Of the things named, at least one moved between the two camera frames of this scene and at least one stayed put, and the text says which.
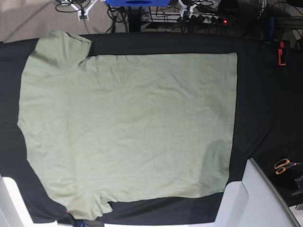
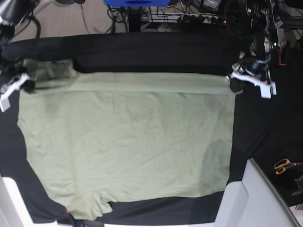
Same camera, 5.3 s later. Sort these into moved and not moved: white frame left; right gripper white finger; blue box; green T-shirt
Moved: right gripper white finger
Not moved: blue box; green T-shirt; white frame left
